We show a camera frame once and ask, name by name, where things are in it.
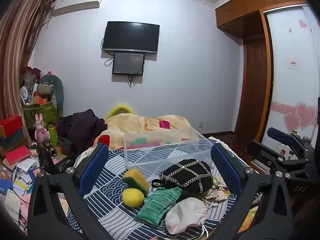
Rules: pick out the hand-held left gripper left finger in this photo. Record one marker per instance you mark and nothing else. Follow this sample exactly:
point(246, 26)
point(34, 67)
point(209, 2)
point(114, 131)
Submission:
point(92, 166)

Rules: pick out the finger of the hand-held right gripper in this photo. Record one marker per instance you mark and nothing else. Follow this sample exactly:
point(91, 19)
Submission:
point(278, 133)
point(262, 151)

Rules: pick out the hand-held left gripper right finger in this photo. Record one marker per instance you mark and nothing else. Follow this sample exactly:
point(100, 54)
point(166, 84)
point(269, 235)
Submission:
point(227, 166)

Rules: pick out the green shopping bag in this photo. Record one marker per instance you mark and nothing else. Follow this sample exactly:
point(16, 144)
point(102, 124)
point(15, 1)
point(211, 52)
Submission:
point(41, 115)

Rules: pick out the small black wall monitor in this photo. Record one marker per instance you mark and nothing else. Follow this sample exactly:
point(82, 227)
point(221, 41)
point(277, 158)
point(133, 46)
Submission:
point(128, 63)

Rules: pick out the brown wooden door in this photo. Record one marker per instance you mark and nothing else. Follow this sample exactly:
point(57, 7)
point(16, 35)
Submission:
point(253, 90)

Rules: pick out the clear plastic storage box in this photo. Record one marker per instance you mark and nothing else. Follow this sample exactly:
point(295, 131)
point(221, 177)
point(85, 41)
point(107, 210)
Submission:
point(160, 152)

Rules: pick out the pink heart stickers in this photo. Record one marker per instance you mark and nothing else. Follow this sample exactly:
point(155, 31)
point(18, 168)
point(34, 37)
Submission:
point(302, 116)

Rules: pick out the small paper note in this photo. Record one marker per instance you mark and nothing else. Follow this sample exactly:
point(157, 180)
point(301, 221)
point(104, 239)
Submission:
point(293, 63)

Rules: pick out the white air conditioner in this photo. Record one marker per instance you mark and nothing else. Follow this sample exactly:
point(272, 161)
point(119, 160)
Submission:
point(77, 2)

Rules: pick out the red book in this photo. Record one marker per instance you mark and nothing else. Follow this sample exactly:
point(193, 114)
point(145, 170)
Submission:
point(18, 154)

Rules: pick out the dark grey box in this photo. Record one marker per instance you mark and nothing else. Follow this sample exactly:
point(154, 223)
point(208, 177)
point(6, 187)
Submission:
point(12, 138)

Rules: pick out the yellow fuzzy cloth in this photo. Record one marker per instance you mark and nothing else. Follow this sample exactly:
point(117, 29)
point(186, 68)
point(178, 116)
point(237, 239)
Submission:
point(120, 108)

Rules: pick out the red box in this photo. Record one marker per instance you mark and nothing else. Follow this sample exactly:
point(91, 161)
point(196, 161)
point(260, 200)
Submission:
point(11, 125)

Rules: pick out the clutter heap of household goods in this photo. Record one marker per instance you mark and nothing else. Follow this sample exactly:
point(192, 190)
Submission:
point(33, 87)

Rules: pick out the black wall television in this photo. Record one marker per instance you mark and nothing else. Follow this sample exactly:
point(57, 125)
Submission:
point(131, 37)

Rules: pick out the yellow and green sponge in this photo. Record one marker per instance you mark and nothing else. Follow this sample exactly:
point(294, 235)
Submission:
point(136, 178)

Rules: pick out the green knitted cloth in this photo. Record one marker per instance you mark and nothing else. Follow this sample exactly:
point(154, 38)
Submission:
point(157, 206)

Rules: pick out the pile of papers and books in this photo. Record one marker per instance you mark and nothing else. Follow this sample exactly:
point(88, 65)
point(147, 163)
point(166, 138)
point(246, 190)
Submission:
point(17, 185)

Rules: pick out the pink rabbit toy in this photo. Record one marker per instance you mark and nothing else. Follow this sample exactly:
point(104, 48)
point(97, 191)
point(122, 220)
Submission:
point(41, 131)

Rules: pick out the pale yellow printed blanket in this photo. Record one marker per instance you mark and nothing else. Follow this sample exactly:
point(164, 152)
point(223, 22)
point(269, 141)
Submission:
point(140, 125)

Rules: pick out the yellow felt ball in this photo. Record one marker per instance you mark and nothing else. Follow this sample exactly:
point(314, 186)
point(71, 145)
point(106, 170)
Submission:
point(133, 197)

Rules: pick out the grey cushion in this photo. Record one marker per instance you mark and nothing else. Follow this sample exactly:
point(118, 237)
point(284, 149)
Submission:
point(58, 91)

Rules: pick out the green bottle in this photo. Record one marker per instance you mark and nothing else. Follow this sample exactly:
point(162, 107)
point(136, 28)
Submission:
point(53, 135)

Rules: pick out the dark clothes pile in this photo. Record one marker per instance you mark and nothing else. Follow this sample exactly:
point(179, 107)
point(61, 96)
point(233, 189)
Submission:
point(80, 130)

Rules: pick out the brown striped curtain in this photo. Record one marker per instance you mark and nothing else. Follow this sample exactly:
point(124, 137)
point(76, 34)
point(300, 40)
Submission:
point(17, 42)

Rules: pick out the wooden overhead cabinet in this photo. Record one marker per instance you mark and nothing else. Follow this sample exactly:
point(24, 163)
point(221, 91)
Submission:
point(245, 7)

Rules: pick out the white sliding wardrobe door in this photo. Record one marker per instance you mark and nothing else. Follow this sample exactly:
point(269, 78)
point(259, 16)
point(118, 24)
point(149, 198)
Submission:
point(290, 85)

